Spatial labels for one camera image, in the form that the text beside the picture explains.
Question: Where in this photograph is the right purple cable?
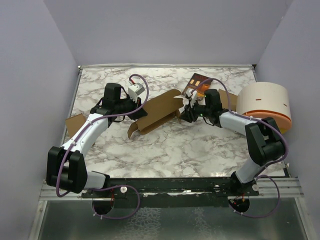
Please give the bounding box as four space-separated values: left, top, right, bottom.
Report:
192 77 290 219

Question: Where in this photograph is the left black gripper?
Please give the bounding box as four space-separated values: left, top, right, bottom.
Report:
115 93 148 121

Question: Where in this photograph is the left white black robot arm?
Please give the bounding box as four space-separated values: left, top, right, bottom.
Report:
46 83 147 198

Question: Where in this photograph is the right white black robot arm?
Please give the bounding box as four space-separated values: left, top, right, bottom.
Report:
180 89 288 196

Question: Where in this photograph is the small cardboard piece left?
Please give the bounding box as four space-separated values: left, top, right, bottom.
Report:
65 113 86 138

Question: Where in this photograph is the black mounting rail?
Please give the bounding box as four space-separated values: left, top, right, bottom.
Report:
81 176 259 208

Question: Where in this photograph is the dark orange paperback book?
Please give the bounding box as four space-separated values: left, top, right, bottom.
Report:
182 73 212 101

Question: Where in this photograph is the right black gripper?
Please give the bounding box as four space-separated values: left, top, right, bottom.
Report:
179 98 212 123

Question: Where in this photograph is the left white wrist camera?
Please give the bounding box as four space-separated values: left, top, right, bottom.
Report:
128 83 145 103

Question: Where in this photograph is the folded brown cardboard box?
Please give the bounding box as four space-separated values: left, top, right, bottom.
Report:
218 89 238 111

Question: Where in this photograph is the white orange tape dispenser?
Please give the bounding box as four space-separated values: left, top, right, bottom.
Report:
236 82 293 133

